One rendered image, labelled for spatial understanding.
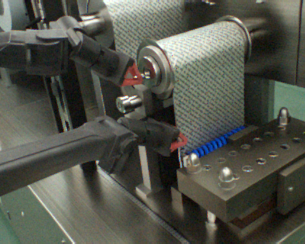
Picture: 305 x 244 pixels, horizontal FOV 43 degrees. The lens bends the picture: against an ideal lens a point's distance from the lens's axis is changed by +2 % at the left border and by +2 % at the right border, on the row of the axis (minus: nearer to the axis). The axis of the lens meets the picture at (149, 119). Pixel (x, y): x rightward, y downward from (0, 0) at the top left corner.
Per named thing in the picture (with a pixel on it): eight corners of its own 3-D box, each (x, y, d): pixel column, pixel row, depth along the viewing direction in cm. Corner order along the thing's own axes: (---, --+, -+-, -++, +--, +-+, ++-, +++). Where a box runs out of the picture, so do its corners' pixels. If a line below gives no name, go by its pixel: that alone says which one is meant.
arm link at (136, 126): (128, 124, 79) (116, 111, 83) (115, 152, 81) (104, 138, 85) (153, 129, 83) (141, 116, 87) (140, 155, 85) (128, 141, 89)
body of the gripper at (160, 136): (171, 157, 86) (147, 154, 82) (145, 142, 94) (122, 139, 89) (180, 131, 86) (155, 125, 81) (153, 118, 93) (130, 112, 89)
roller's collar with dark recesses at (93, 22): (78, 37, 107) (72, 14, 104) (96, 33, 110) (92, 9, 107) (88, 41, 102) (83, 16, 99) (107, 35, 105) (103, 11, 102)
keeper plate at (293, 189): (277, 210, 91) (277, 172, 87) (303, 193, 96) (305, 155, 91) (285, 216, 89) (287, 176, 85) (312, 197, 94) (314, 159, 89)
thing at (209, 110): (179, 160, 96) (172, 94, 88) (242, 128, 108) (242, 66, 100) (180, 161, 96) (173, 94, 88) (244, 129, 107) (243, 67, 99)
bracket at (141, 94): (134, 191, 106) (118, 91, 93) (153, 181, 110) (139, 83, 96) (144, 199, 103) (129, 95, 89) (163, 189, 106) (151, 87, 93)
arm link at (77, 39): (65, 60, 74) (82, 37, 73) (54, 43, 79) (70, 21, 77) (92, 73, 79) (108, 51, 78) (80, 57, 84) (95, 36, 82)
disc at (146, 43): (139, 88, 99) (133, 33, 92) (140, 88, 99) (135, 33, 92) (174, 107, 88) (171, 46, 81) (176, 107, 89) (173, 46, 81)
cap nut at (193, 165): (183, 169, 90) (181, 153, 88) (194, 163, 92) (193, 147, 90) (193, 176, 87) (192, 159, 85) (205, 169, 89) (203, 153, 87)
